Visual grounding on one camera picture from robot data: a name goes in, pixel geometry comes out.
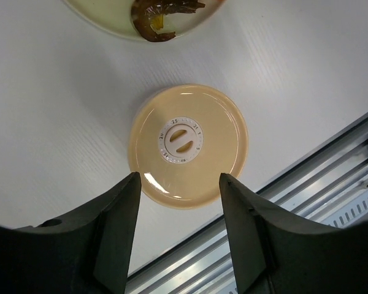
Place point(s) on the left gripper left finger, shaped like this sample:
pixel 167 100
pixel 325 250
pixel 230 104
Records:
pixel 86 250

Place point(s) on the white slotted cable duct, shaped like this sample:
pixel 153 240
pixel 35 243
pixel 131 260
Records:
pixel 349 213

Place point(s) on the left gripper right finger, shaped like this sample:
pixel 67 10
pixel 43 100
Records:
pixel 276 251

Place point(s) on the aluminium mounting rail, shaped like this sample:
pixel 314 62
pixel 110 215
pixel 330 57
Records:
pixel 313 189

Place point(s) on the beige round lid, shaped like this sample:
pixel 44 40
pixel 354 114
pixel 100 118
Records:
pixel 182 140

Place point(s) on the cream round plate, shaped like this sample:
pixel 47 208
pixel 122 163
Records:
pixel 114 17

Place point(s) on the dark brown shrimp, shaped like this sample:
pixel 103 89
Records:
pixel 148 16

